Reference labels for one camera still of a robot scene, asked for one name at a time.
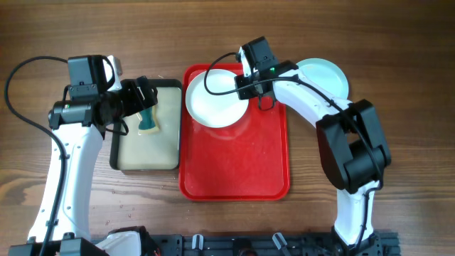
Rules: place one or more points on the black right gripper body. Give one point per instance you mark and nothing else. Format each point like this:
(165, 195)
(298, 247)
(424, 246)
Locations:
(247, 85)

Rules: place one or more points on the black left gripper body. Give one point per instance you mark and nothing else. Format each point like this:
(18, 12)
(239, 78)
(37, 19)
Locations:
(138, 97)

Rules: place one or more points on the green and yellow sponge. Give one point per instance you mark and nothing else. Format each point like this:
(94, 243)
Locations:
(148, 123)

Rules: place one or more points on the white round plate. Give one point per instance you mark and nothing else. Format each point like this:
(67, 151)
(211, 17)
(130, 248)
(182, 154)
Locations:
(214, 111)

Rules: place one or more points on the light blue round plate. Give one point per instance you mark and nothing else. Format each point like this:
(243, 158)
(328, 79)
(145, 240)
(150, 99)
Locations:
(326, 74)

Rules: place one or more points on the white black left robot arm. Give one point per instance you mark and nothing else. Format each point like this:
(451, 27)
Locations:
(77, 128)

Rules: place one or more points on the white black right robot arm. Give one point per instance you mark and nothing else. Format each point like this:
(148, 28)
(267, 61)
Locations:
(352, 145)

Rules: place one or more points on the black tray of soapy water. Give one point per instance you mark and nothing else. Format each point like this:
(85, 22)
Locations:
(157, 151)

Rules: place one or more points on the red plastic tray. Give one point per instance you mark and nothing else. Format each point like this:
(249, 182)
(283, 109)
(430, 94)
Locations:
(247, 161)

